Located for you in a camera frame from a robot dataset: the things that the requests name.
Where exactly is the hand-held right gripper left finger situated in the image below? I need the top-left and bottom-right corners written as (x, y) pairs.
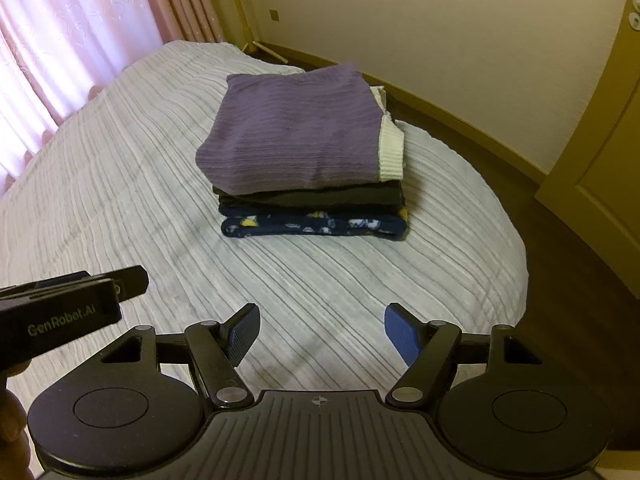
top-left (101, 303), bottom-right (261, 411)

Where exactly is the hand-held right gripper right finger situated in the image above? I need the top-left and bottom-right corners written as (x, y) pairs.
top-left (385, 303), bottom-right (543, 406)

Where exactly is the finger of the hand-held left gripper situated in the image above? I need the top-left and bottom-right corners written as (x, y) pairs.
top-left (0, 266), bottom-right (149, 303)

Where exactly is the purple and cream knit sweater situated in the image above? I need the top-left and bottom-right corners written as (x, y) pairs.
top-left (195, 64), bottom-right (406, 196)

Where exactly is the person's left hand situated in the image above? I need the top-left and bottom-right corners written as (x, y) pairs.
top-left (0, 385), bottom-right (32, 480)

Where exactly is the bed with striped cover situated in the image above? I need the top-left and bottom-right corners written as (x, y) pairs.
top-left (0, 40), bottom-right (530, 411)

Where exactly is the navy floral folded garment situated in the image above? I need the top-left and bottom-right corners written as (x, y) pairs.
top-left (220, 202), bottom-right (410, 242)

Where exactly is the black folded garment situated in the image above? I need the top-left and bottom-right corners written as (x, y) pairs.
top-left (212, 180), bottom-right (405, 209)

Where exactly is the sheer white curtain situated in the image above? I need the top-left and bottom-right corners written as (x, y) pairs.
top-left (0, 0), bottom-right (166, 193)

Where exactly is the olive wooden door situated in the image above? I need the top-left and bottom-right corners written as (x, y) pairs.
top-left (534, 0), bottom-right (640, 257)

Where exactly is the wooden coat stand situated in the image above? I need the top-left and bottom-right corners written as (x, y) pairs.
top-left (231, 0), bottom-right (290, 66)

